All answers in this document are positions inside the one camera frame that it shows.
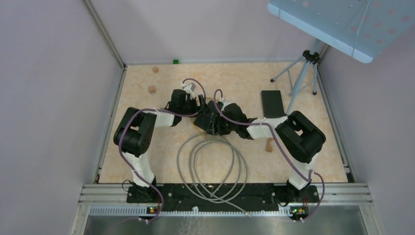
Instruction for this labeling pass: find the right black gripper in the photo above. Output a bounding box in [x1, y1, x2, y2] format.
[207, 113, 238, 136]

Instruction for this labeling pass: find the black network switch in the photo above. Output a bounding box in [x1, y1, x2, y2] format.
[260, 90, 285, 118]
[193, 100, 217, 131]

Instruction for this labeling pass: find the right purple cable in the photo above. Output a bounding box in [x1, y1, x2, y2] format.
[213, 89, 325, 223]

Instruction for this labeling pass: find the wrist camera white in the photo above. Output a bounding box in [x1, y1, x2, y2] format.
[181, 83, 196, 99]
[219, 98, 231, 112]

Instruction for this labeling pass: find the grey tripod stand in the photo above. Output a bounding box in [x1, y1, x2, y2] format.
[270, 39, 322, 115]

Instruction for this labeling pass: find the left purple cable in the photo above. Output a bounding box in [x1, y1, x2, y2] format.
[117, 78, 207, 224]

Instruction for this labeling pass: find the small wooden piece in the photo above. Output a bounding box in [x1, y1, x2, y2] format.
[265, 138, 274, 153]

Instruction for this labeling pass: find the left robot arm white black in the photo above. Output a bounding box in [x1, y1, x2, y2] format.
[113, 89, 206, 202]

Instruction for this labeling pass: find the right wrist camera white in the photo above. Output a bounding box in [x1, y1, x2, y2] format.
[219, 98, 231, 112]

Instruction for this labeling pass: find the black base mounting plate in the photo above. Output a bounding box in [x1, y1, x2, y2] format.
[125, 183, 320, 213]

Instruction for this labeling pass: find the purple cable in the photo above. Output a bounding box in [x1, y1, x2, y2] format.
[213, 89, 325, 223]
[117, 78, 207, 224]

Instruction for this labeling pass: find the white slotted cable duct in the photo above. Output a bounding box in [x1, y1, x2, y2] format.
[89, 206, 292, 217]

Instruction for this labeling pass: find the wooden cube near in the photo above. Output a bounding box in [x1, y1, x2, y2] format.
[148, 86, 157, 94]

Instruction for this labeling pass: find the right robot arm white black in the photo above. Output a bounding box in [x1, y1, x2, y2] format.
[197, 100, 326, 202]

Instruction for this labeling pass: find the grey ethernet cable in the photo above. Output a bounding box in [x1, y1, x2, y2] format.
[176, 134, 253, 217]

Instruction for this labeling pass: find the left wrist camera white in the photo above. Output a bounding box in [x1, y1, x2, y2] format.
[181, 83, 196, 99]

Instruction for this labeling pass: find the light blue perforated board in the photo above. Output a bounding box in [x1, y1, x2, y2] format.
[267, 0, 415, 63]

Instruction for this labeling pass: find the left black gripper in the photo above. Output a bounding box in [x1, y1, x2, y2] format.
[180, 94, 212, 118]

